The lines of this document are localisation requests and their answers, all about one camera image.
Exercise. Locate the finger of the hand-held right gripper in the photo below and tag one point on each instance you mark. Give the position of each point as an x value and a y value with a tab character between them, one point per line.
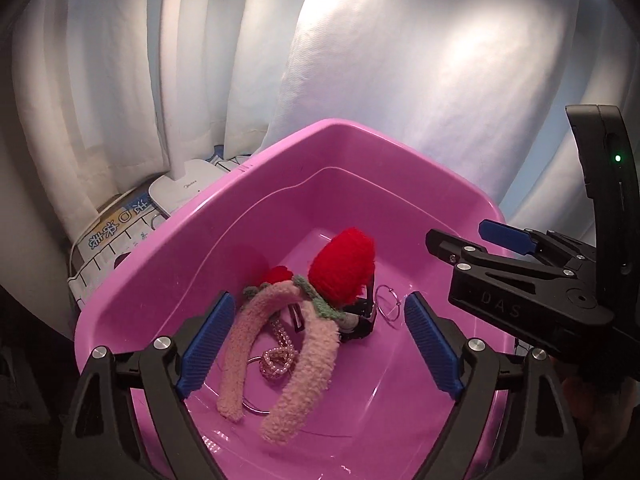
500	232
450	247

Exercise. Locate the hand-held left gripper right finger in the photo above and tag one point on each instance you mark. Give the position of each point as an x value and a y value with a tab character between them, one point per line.
432	350

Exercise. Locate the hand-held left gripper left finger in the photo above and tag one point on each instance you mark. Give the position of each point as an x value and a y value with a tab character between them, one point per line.
207	345

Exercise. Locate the pearl hair claw clip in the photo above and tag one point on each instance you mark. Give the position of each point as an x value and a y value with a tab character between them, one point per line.
275	357

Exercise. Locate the black hair clip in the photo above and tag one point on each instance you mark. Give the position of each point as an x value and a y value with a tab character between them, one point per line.
362	327

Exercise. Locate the large silver bangle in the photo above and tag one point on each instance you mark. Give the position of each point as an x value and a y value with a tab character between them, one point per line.
257	410

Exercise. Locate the pink fuzzy strawberry headband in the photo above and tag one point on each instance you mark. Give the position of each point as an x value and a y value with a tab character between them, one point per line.
345	260

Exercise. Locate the pink plastic bin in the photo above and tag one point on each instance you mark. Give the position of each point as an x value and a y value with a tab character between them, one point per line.
350	185

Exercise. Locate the person's right forearm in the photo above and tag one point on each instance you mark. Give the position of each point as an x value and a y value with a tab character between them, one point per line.
600	420

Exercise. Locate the white desk lamp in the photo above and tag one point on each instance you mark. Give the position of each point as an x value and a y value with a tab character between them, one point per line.
185	187

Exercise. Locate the white sheer curtain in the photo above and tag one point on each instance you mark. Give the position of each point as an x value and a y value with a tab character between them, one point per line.
425	85

